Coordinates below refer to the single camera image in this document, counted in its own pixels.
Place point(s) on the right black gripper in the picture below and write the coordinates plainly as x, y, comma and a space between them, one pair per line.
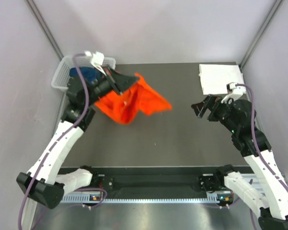
213, 103

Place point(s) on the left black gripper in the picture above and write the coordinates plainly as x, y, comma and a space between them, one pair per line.
120, 83

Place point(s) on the orange t-shirt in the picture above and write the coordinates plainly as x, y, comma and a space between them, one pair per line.
124, 108

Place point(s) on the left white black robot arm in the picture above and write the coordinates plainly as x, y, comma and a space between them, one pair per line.
43, 183

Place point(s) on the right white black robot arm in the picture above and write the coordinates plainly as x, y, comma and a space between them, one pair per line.
237, 116

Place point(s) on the blue t-shirt in basket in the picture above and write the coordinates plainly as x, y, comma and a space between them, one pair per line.
89, 74

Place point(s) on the white folded t-shirt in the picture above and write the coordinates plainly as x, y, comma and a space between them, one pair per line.
214, 78

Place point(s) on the white plastic basket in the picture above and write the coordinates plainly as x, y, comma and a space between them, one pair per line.
61, 75

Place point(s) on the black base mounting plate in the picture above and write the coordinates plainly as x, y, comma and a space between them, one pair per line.
156, 186

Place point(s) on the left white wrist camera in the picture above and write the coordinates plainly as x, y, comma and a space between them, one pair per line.
96, 58

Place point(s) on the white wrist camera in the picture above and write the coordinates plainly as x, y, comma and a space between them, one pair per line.
235, 91
96, 58

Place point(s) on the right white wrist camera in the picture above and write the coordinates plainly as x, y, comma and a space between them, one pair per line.
235, 91

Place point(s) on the grey slotted cable duct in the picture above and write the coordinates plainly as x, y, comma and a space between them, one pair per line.
95, 197

